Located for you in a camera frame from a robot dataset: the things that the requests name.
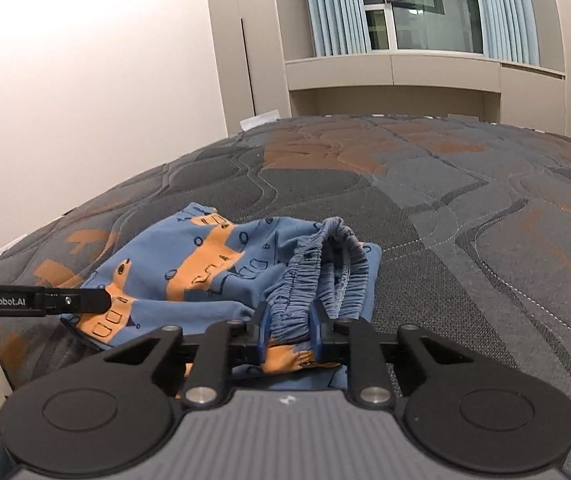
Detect window with open sash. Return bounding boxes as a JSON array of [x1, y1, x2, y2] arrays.
[[355, 0, 485, 56]]

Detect white paper sheet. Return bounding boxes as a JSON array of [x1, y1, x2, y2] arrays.
[[239, 109, 280, 132]]

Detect grey and orange quilted mattress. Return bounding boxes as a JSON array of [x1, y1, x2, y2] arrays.
[[0, 114, 571, 480]]

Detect blue curtain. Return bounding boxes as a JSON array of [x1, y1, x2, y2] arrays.
[[300, 0, 373, 58], [469, 0, 541, 68]]

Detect blue pants with orange print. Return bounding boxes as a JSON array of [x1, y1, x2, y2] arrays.
[[60, 202, 384, 394]]

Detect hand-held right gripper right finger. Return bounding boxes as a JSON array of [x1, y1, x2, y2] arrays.
[[309, 301, 472, 408]]

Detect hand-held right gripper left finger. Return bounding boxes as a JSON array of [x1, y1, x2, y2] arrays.
[[102, 301, 272, 408]]

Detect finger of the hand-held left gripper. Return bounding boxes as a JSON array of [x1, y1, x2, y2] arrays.
[[44, 287, 114, 316]]

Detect beige built-in cabinet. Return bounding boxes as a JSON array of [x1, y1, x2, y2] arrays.
[[204, 0, 571, 144]]

